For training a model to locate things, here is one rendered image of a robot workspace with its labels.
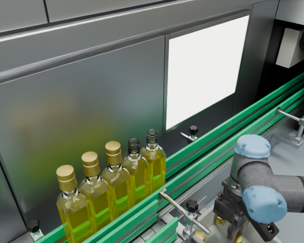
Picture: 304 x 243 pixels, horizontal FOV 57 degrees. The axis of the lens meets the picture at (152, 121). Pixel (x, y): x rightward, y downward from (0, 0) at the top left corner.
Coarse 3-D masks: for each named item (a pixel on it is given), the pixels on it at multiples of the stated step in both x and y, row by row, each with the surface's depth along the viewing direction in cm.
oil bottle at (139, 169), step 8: (128, 160) 69; (144, 160) 69; (128, 168) 68; (136, 168) 68; (144, 168) 69; (136, 176) 68; (144, 176) 71; (136, 184) 70; (144, 184) 72; (136, 192) 71; (144, 192) 74; (136, 200) 73
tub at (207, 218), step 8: (208, 208) 87; (200, 216) 85; (208, 216) 87; (208, 224) 89; (248, 224) 84; (216, 232) 88; (248, 232) 85; (256, 232) 83; (200, 240) 78; (208, 240) 86; (216, 240) 86; (224, 240) 86; (248, 240) 86; (256, 240) 84; (272, 240) 79
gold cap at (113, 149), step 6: (108, 144) 62; (114, 144) 62; (108, 150) 61; (114, 150) 61; (120, 150) 62; (108, 156) 62; (114, 156) 62; (120, 156) 63; (108, 162) 63; (114, 162) 63; (120, 162) 64
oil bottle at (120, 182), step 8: (104, 176) 66; (112, 176) 64; (120, 176) 65; (128, 176) 66; (112, 184) 64; (120, 184) 65; (128, 184) 68; (112, 192) 66; (120, 192) 67; (128, 192) 69; (112, 200) 67; (120, 200) 68; (128, 200) 70; (120, 208) 70; (128, 208) 72
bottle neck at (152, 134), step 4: (148, 132) 70; (152, 132) 71; (156, 132) 69; (148, 136) 69; (152, 136) 69; (156, 136) 69; (148, 140) 70; (152, 140) 69; (156, 140) 70; (148, 144) 70; (152, 144) 70; (156, 144) 71; (148, 148) 71; (152, 148) 71; (156, 148) 71
